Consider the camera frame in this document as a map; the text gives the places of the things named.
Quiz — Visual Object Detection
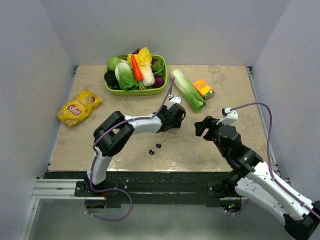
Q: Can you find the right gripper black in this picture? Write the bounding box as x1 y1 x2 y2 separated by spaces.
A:
194 115 231 158

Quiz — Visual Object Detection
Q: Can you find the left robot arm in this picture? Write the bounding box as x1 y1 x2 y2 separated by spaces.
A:
85 103 186 196

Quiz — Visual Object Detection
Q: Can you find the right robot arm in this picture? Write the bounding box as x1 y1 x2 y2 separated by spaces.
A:
194 116 320 240

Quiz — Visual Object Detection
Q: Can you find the napa cabbage on table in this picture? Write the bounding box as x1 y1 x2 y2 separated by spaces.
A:
170 69 206 113

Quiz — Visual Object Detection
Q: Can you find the green plastic basket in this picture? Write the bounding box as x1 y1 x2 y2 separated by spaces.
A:
105 54 168 97

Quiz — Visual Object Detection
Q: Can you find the orange juice carton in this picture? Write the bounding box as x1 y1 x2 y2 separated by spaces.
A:
193 79 215 101

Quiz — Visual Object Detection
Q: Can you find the purple onion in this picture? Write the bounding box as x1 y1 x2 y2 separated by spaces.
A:
152 76 165 89

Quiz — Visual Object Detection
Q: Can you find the orange toy carrot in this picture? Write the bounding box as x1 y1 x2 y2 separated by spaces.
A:
131 55 146 90

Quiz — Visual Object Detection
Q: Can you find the green white bok choy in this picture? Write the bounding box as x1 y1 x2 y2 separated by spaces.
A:
114 62 138 91

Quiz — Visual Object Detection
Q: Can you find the yellow white cabbage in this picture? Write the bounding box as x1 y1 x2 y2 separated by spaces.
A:
127 47 155 87

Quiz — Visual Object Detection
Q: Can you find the dark leafy vegetable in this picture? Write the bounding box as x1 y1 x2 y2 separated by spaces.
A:
104 71 121 90

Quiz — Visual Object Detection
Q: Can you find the round green vegetable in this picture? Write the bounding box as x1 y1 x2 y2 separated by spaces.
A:
107 56 122 71

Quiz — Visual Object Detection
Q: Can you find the yellow Lays chips bag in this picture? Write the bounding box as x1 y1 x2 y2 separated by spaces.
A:
55 89 103 127

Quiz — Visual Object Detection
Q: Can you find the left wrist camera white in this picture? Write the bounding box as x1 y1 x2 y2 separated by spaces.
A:
167 96 182 109

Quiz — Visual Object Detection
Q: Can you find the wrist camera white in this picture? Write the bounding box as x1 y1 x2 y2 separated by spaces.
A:
216 107 238 125
167 96 182 109

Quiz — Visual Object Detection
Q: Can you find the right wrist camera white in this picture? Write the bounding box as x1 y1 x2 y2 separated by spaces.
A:
216 107 238 125

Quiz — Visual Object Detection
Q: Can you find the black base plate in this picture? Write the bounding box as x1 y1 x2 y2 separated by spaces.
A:
72 170 253 209

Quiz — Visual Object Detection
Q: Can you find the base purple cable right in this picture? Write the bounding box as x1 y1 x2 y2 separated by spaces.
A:
223 194 253 216

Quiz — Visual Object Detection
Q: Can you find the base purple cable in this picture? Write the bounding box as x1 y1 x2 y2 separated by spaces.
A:
223 194 253 216
83 186 136 222

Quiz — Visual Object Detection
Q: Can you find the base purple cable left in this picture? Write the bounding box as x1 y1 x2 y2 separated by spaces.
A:
83 186 136 222

